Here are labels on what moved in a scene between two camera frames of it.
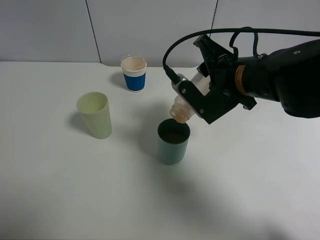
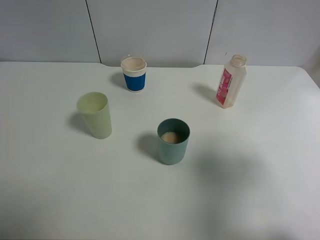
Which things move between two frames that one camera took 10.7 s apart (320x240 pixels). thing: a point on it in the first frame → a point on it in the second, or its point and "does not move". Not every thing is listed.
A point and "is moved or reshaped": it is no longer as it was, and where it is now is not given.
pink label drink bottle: [182, 109] is moved or reshaped
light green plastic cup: [94, 106] does not move
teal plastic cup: [173, 138] does not move
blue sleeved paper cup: [134, 68] does not move
